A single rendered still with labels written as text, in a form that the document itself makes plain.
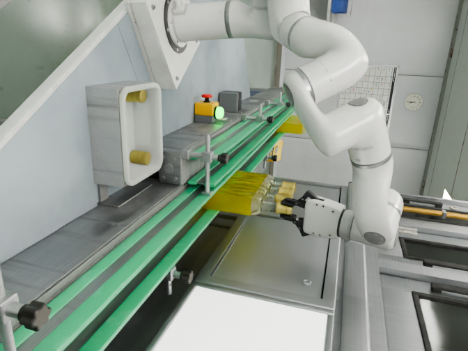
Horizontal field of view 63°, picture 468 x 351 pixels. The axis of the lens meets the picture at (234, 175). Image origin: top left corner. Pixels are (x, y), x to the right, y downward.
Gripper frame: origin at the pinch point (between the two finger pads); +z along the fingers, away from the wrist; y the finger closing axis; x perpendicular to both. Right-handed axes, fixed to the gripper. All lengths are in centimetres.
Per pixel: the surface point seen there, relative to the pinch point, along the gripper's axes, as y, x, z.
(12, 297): 15, 75, 1
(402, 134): -78, -599, 48
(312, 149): -120, -562, 189
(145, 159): 14.2, 24.8, 30.1
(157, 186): 5.8, 20.4, 30.3
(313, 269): -12.6, 5.8, -10.7
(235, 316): -12.9, 33.2, -3.5
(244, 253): -12.7, 9.1, 8.2
